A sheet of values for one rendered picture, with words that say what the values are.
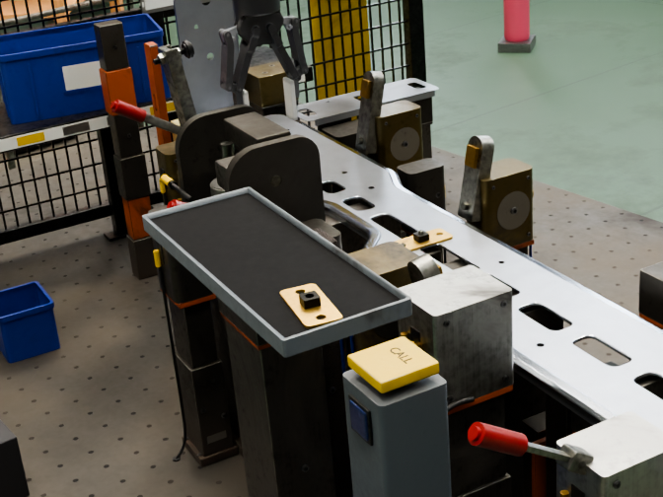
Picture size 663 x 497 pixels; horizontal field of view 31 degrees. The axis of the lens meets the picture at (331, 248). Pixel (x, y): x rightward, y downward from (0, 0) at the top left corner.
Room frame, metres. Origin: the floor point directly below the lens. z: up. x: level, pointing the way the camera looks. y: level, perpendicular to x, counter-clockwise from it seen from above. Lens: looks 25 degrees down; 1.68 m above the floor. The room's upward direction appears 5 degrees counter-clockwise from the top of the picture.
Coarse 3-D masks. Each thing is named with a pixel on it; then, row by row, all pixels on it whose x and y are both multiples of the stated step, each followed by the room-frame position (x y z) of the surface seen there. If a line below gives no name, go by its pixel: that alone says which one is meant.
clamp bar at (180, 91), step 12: (168, 48) 1.83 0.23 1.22; (192, 48) 1.84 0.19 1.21; (156, 60) 1.82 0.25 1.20; (168, 60) 1.82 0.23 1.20; (180, 60) 1.82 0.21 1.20; (168, 72) 1.83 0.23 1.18; (180, 72) 1.82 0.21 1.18; (168, 84) 1.85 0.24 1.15; (180, 84) 1.82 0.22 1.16; (180, 96) 1.82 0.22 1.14; (180, 108) 1.83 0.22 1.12; (192, 108) 1.83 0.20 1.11; (180, 120) 1.85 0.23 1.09
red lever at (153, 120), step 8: (112, 104) 1.79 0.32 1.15; (120, 104) 1.79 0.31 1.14; (128, 104) 1.80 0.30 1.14; (120, 112) 1.78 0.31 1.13; (128, 112) 1.79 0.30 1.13; (136, 112) 1.79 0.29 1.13; (144, 112) 1.80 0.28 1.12; (136, 120) 1.80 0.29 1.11; (144, 120) 1.80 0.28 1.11; (152, 120) 1.81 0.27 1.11; (160, 120) 1.81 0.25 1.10; (168, 128) 1.82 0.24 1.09; (176, 128) 1.82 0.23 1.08
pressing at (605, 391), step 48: (336, 144) 1.92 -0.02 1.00; (336, 192) 1.70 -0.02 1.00; (384, 192) 1.68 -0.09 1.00; (384, 240) 1.51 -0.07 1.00; (480, 240) 1.48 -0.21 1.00; (528, 288) 1.32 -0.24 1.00; (576, 288) 1.31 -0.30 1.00; (528, 336) 1.20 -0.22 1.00; (576, 336) 1.19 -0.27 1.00; (624, 336) 1.18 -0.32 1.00; (576, 384) 1.09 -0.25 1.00; (624, 384) 1.08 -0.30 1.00
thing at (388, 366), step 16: (368, 352) 0.92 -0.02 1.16; (384, 352) 0.91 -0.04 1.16; (400, 352) 0.91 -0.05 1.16; (416, 352) 0.91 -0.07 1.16; (352, 368) 0.91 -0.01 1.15; (368, 368) 0.89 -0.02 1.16; (384, 368) 0.89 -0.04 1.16; (400, 368) 0.88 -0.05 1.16; (416, 368) 0.88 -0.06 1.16; (432, 368) 0.89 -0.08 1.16; (384, 384) 0.86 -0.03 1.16; (400, 384) 0.87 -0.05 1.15
